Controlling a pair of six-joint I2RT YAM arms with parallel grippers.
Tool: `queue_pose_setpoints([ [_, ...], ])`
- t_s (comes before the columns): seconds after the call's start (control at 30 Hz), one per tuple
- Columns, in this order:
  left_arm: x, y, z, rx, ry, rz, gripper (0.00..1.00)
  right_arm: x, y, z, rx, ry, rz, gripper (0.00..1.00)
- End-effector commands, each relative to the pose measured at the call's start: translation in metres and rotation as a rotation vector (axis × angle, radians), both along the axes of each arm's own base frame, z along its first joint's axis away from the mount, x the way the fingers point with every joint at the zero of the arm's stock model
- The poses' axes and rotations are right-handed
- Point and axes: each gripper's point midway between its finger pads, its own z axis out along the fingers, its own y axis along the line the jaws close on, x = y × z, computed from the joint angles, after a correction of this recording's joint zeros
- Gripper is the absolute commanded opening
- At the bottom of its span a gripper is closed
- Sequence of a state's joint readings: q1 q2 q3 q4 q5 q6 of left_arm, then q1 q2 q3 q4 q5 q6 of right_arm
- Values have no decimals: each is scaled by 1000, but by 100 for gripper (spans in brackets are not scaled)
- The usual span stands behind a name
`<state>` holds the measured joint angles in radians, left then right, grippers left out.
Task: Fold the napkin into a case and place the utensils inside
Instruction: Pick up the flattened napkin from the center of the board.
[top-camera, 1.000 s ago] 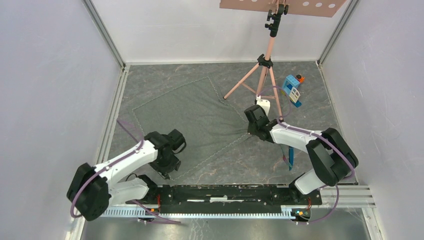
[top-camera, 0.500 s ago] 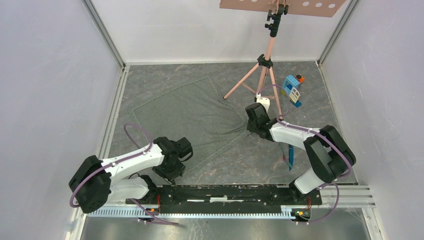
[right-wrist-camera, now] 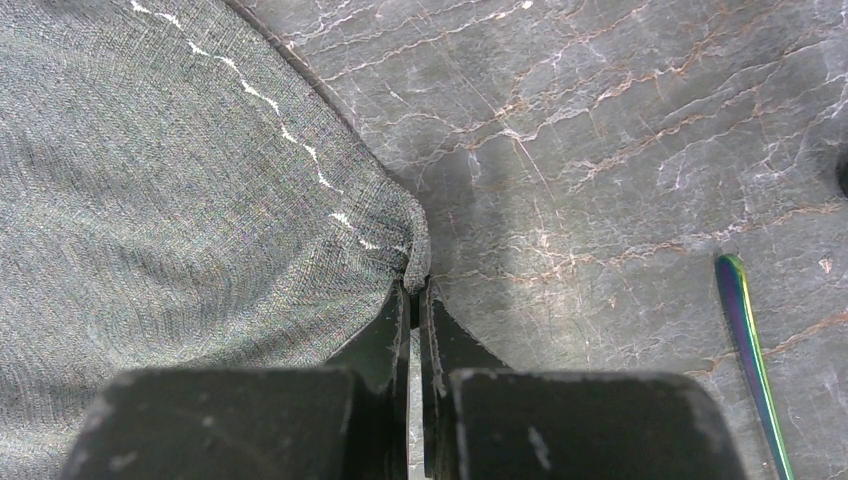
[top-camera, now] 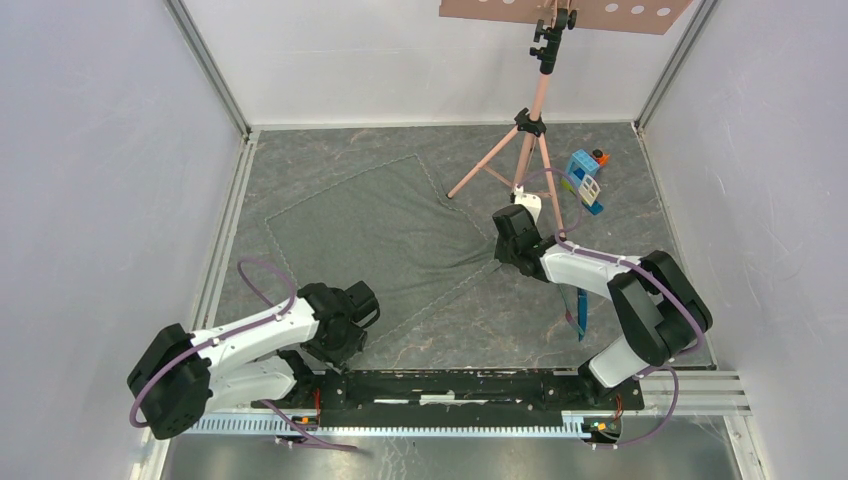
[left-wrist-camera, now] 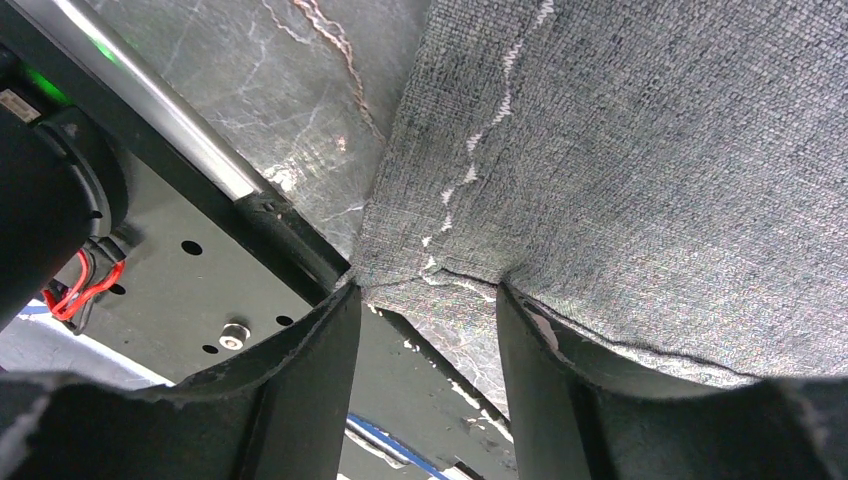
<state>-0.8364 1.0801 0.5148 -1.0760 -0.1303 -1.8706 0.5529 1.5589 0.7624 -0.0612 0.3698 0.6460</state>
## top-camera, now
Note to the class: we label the grey cloth napkin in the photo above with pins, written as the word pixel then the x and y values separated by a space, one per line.
pixel 392 227

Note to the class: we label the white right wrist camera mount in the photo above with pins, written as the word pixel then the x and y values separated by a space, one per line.
pixel 531 202

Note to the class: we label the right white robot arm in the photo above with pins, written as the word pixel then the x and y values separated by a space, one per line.
pixel 658 309

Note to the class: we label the purple plastic utensil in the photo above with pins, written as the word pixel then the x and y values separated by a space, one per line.
pixel 570 318

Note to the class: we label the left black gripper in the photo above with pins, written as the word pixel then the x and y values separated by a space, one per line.
pixel 356 336

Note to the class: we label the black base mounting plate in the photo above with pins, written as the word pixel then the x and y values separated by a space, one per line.
pixel 456 398

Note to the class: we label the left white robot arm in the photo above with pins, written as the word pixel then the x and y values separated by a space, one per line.
pixel 183 375

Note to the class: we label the colourful toy block house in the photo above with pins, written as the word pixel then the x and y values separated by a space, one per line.
pixel 582 169

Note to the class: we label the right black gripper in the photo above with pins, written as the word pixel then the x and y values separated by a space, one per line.
pixel 500 252

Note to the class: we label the pink music stand tripod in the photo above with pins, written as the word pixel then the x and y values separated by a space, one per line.
pixel 551 20

